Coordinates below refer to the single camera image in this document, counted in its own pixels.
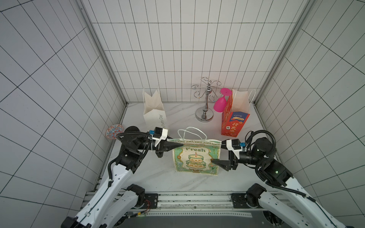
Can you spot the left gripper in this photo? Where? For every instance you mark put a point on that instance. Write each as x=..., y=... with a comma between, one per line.
x=167, y=146

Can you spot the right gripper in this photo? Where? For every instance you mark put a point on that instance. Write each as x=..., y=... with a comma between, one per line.
x=232, y=159

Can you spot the patterned ceramic bowl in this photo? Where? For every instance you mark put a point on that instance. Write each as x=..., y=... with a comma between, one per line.
x=113, y=131

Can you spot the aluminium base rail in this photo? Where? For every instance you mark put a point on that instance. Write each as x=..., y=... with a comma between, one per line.
x=203, y=204

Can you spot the white Happy Every Day bag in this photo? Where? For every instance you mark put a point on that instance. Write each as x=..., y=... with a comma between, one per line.
x=154, y=113

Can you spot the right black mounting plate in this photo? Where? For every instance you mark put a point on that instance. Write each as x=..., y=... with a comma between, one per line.
x=244, y=201

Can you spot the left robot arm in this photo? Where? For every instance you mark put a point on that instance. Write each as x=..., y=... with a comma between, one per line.
x=104, y=210

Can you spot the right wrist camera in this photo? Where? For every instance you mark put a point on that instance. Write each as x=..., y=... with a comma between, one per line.
x=235, y=146

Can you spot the green Fresh paper bag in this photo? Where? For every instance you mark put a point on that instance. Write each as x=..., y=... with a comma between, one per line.
x=196, y=153

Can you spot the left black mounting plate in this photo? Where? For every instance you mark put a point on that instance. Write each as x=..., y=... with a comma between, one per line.
x=150, y=201

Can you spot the red printed paper bag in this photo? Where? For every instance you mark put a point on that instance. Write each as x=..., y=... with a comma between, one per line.
x=236, y=112

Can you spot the pink plastic wine glass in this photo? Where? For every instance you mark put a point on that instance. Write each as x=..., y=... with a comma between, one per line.
x=221, y=103

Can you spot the black mounting plate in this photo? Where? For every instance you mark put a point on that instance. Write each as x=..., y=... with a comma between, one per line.
x=150, y=201
x=244, y=201

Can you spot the chrome cup holder stand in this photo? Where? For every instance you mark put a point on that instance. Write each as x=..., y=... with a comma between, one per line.
x=207, y=91

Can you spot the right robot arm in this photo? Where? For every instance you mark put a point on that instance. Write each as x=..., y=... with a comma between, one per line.
x=258, y=152

